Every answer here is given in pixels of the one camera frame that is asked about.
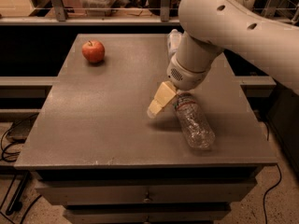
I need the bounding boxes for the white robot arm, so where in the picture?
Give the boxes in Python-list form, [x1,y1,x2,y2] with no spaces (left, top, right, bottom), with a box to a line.
[148,0,299,119]

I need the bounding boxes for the grey drawer cabinet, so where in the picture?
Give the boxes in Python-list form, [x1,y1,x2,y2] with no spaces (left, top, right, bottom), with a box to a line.
[16,35,277,224]

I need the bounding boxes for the clear crinkled water bottle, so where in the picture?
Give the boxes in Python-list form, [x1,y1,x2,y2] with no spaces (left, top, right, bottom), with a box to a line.
[173,92,215,150]

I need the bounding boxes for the metal shelf rail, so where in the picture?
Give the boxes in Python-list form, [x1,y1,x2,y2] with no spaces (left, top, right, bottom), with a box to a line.
[0,0,299,26]

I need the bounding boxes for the white labelled plastic bottle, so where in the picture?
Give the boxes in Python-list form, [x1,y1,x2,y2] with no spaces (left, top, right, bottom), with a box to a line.
[167,29,182,59]

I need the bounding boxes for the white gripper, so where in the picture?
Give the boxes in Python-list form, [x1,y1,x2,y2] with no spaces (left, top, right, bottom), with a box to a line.
[147,56,207,119]

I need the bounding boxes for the clear plastic container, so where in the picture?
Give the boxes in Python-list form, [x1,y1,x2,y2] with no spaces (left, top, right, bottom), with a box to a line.
[80,0,116,17]

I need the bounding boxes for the black cable right floor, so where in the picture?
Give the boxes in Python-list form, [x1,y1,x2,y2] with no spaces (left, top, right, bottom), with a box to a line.
[262,163,283,224]

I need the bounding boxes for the black cables left floor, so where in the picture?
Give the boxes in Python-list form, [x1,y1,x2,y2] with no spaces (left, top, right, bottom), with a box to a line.
[0,113,40,163]

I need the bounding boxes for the red apple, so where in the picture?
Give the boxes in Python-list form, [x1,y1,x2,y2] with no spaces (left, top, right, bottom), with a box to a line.
[81,40,105,63]

